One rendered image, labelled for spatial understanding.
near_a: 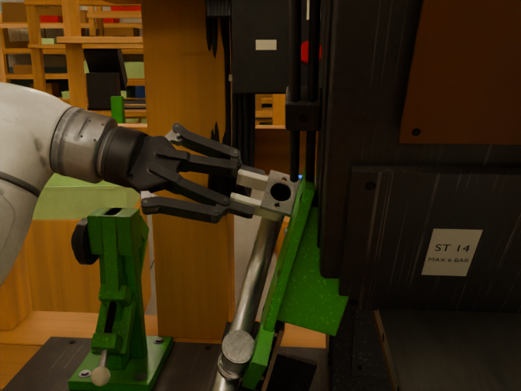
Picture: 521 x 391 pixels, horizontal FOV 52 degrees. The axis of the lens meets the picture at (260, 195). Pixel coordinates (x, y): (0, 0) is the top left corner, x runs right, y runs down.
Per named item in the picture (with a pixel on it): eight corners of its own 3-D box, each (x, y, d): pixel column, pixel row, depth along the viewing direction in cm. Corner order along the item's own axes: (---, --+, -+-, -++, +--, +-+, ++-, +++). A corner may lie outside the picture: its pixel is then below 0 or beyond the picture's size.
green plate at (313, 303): (322, 381, 60) (382, 208, 54) (252, 361, 60) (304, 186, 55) (320, 331, 71) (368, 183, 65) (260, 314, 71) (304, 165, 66)
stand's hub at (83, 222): (87, 272, 82) (83, 226, 80) (67, 271, 82) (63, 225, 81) (105, 254, 89) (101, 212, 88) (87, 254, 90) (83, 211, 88)
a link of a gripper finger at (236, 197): (231, 191, 67) (229, 196, 67) (284, 207, 67) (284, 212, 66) (229, 202, 70) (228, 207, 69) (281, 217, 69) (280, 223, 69)
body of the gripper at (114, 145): (91, 164, 64) (166, 185, 64) (118, 109, 68) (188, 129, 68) (101, 193, 70) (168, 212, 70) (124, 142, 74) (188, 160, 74)
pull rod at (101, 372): (107, 390, 78) (104, 354, 77) (88, 389, 78) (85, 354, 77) (119, 369, 83) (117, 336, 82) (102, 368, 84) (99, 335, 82)
